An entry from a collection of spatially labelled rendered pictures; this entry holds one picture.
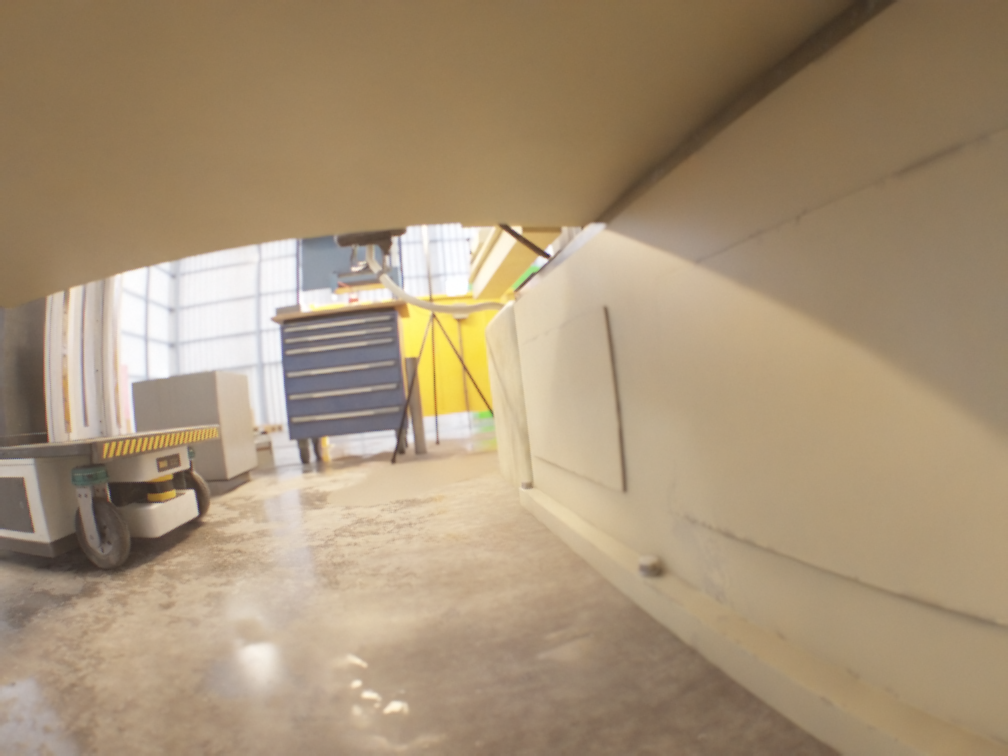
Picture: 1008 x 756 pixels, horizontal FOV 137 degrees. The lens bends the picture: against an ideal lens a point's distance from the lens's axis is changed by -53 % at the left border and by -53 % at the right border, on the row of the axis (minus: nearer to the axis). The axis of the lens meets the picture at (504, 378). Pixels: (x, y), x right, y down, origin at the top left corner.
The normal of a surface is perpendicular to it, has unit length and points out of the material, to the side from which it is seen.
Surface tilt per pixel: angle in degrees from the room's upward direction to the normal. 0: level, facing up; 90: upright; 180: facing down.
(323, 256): 90
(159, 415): 90
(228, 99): 180
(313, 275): 90
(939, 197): 90
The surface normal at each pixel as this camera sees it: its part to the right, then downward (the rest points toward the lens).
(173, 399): 0.22, -0.05
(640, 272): -0.97, 0.11
